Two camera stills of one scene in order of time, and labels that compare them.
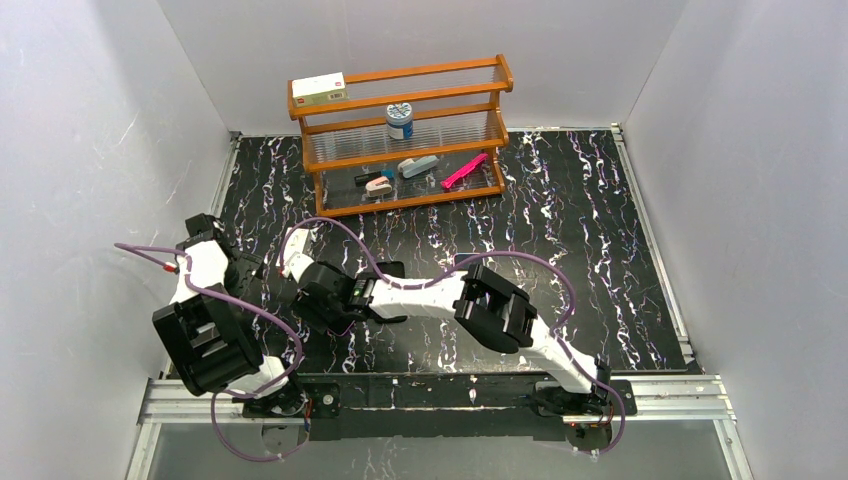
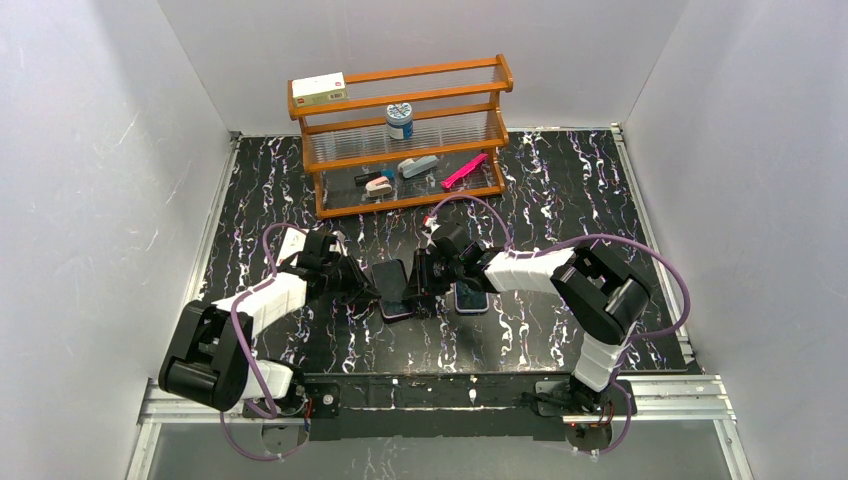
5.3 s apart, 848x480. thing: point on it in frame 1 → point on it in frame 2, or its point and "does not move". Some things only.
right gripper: x=317 y=304 → x=424 y=278
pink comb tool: x=471 y=167 does not move
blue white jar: x=399 y=120 does not move
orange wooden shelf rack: x=408 y=137 does not move
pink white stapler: x=378 y=187 does not move
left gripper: x=241 y=268 → x=354 y=281
